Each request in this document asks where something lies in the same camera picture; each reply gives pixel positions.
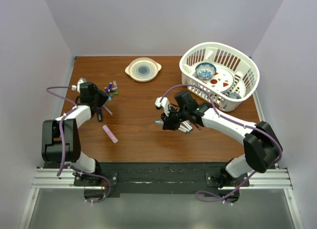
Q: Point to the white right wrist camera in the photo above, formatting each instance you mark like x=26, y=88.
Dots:
x=162, y=103

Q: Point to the white plate red shapes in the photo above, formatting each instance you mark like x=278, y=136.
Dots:
x=222, y=81

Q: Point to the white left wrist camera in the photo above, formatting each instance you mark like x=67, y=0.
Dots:
x=77, y=86

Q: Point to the blue white bowl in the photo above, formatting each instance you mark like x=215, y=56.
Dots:
x=205, y=70

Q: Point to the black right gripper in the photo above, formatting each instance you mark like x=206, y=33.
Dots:
x=169, y=124

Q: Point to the small blue patterned dish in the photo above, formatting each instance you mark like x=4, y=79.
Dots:
x=234, y=95

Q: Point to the lavender highlighter pen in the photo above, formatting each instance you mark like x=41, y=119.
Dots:
x=109, y=134

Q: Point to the white marker green cap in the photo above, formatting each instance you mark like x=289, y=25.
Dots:
x=184, y=130

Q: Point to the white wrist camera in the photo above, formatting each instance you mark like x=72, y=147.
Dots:
x=77, y=86
x=162, y=103

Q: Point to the white plastic basket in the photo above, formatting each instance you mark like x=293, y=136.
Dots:
x=245, y=71

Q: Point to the cream plate with spiral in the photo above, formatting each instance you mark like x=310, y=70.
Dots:
x=143, y=69

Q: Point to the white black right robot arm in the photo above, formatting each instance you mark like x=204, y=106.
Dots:
x=261, y=147

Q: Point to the light blue highlighter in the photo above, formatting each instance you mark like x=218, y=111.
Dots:
x=159, y=122

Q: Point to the pink highlighter pen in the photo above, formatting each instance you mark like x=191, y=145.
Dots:
x=107, y=110

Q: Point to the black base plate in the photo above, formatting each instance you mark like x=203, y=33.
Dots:
x=157, y=178

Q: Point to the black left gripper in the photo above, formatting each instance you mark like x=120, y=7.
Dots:
x=104, y=96

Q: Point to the black purple highlighter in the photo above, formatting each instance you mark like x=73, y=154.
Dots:
x=99, y=116

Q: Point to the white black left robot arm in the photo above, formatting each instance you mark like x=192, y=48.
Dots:
x=60, y=137

